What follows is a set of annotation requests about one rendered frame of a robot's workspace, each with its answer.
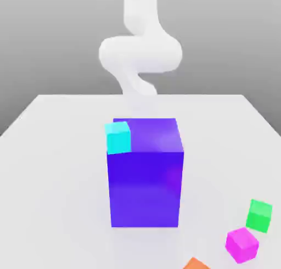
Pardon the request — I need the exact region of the small cyan cube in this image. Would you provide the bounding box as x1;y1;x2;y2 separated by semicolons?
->
104;121;132;155

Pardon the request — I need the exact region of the large purple box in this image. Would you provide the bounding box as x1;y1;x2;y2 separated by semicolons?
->
106;117;184;228

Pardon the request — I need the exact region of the small green cube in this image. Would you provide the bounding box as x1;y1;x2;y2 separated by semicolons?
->
245;198;273;234

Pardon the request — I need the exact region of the small magenta cube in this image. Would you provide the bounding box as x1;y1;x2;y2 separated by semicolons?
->
224;227;260;264

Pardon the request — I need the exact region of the small orange cube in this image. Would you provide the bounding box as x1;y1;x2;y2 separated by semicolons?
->
182;256;211;269

